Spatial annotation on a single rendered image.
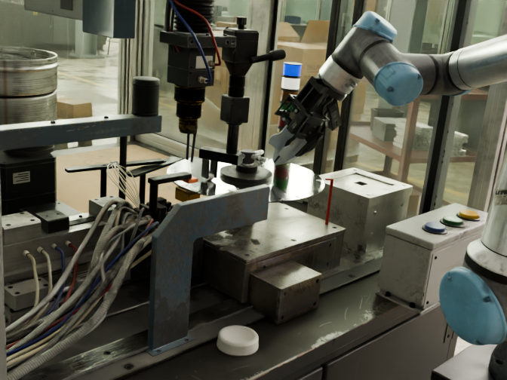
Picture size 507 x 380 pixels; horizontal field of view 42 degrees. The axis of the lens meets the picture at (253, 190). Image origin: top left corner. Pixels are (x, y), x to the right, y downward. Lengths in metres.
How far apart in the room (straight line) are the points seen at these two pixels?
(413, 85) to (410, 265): 0.36
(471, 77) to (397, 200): 0.47
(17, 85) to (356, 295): 0.97
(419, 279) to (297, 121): 0.39
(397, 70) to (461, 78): 0.12
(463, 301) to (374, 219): 0.56
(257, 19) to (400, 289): 0.94
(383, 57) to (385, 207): 0.46
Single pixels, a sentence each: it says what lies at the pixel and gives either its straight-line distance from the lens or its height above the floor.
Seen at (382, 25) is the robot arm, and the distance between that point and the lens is 1.25.
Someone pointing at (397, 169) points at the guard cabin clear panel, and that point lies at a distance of 1.69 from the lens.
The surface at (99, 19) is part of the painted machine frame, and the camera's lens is 1.30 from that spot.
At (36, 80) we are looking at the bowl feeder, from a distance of 1.76.
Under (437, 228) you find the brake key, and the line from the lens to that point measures 1.34.
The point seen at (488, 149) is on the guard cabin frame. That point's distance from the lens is 1.54.
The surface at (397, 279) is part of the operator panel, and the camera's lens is 1.35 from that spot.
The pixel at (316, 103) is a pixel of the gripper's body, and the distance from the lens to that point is 1.29.
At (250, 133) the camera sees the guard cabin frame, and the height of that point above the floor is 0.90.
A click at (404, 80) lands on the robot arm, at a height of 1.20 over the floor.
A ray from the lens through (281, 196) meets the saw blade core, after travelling 1.26.
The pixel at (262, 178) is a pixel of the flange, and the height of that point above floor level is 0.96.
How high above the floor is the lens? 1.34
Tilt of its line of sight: 18 degrees down
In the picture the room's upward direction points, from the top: 5 degrees clockwise
